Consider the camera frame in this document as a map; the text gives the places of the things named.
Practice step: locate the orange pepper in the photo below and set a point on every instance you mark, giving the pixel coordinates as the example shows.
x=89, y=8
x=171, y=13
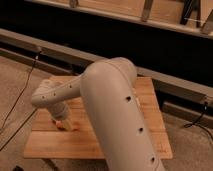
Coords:
x=67, y=125

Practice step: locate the wooden table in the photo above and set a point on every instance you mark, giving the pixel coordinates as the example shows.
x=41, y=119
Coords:
x=47, y=142

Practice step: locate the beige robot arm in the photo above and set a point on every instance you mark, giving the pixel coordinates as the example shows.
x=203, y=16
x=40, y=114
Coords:
x=106, y=88

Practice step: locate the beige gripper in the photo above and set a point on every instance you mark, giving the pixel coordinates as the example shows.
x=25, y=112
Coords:
x=60, y=111

